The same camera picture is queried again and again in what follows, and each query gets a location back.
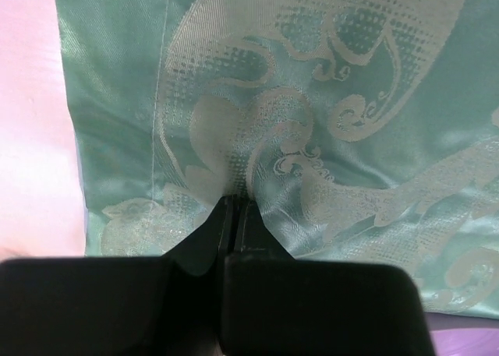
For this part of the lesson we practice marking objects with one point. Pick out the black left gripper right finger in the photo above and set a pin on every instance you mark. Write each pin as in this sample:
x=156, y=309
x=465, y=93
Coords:
x=275, y=304

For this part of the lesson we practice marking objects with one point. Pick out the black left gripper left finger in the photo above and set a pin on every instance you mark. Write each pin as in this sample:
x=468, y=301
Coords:
x=164, y=305

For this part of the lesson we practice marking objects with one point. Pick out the lilac round plastic plate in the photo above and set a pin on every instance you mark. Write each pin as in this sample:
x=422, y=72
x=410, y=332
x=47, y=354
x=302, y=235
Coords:
x=456, y=335

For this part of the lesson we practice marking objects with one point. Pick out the teal patterned satin cloth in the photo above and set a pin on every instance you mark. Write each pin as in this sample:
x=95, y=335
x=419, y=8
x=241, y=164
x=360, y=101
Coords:
x=365, y=130

